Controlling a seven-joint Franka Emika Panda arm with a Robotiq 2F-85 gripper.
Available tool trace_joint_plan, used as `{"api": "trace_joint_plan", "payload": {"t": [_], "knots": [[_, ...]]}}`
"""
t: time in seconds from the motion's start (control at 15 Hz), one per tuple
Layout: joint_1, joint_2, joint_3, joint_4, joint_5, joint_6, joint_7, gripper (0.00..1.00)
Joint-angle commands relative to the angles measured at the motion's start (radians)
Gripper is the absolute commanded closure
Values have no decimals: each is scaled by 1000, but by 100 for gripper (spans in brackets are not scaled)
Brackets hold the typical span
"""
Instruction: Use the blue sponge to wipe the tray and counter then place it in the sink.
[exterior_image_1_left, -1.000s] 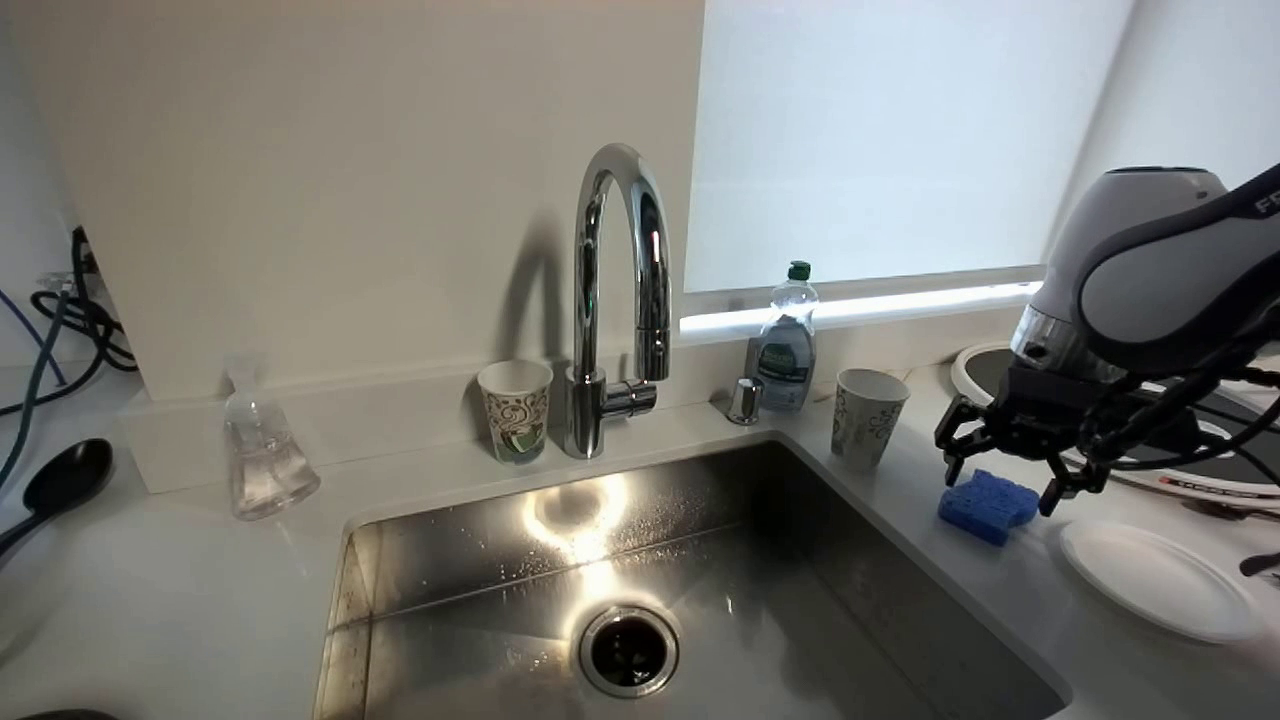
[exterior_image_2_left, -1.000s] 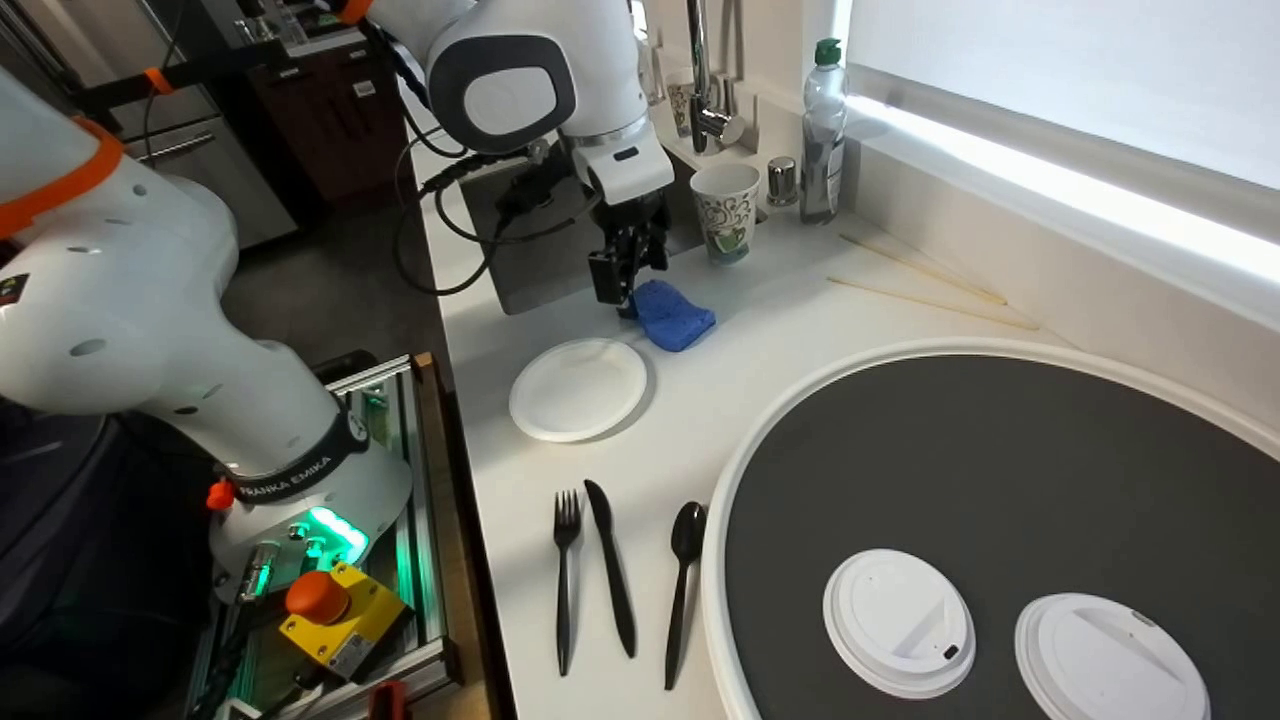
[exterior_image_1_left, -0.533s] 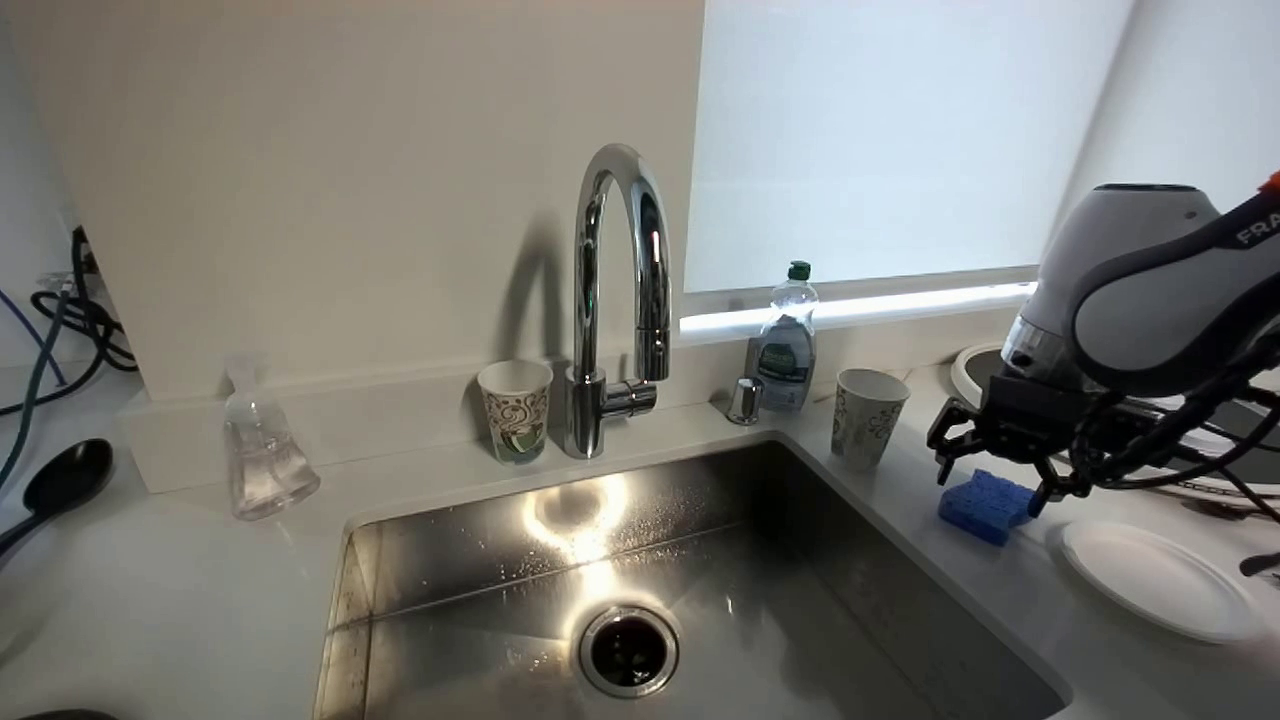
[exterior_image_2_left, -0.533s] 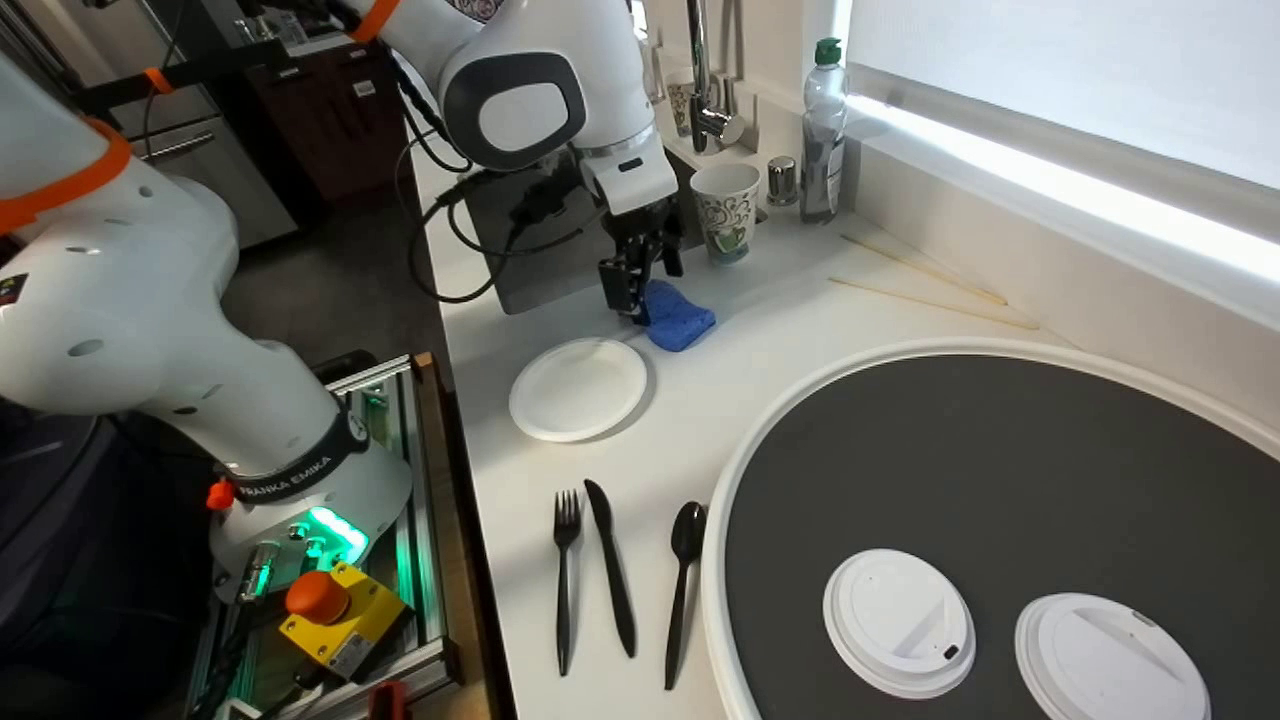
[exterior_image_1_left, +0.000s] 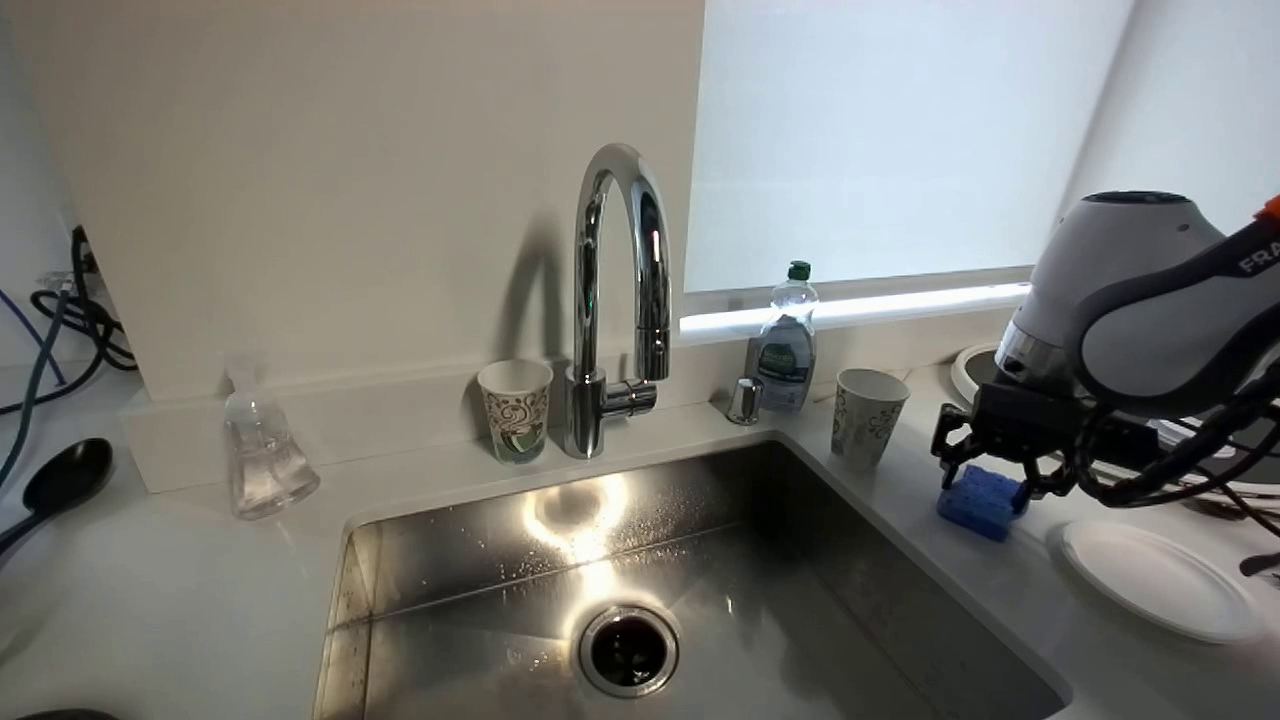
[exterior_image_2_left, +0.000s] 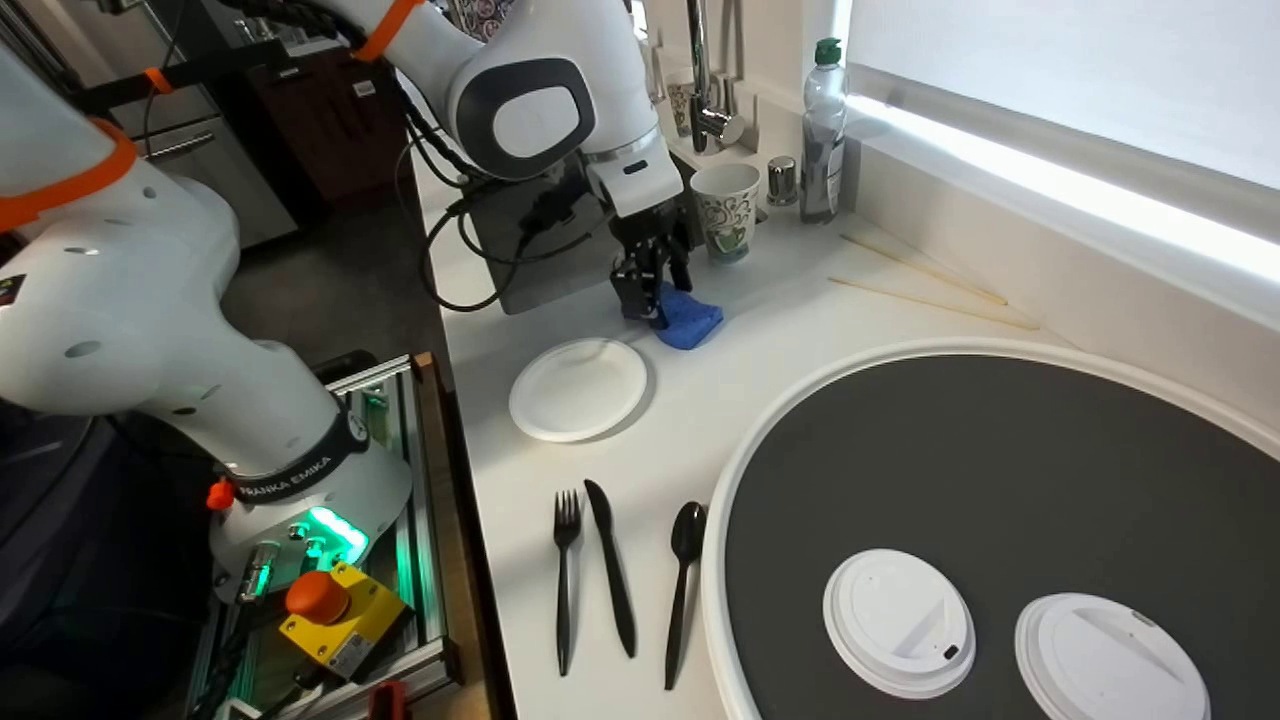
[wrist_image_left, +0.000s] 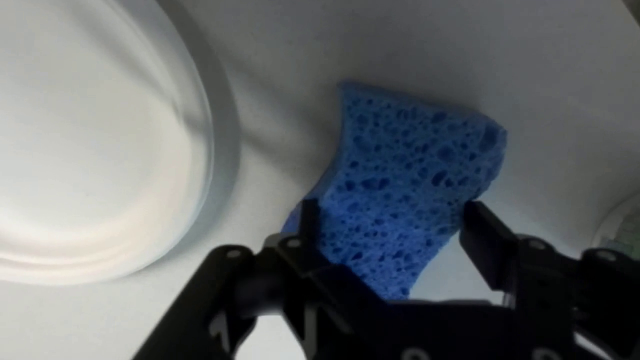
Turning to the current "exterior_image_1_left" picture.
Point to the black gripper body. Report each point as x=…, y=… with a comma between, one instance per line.
x=1035, y=421

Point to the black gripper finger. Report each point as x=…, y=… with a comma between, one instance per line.
x=1036, y=479
x=951, y=445

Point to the blue sponge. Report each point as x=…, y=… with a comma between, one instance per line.
x=984, y=507

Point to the round white-rimmed grey tray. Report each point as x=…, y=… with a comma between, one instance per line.
x=969, y=373

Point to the stainless steel sink basin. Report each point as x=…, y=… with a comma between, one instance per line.
x=802, y=572

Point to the small chrome sink button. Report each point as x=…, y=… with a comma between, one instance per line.
x=743, y=403

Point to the black sink drain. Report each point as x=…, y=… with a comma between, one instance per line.
x=624, y=651

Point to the patterned paper cup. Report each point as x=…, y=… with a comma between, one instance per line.
x=513, y=406
x=865, y=418

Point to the white plate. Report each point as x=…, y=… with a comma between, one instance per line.
x=1157, y=581

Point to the green-capped dish soap bottle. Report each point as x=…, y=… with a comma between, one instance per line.
x=787, y=349

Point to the black plastic spoon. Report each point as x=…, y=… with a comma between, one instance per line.
x=1260, y=567

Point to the white window blind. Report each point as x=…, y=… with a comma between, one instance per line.
x=883, y=132

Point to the chrome gooseneck faucet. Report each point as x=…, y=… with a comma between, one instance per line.
x=584, y=266

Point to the clear soap dispenser bottle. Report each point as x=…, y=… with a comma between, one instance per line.
x=265, y=463

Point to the black ladle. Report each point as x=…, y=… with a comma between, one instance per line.
x=66, y=479

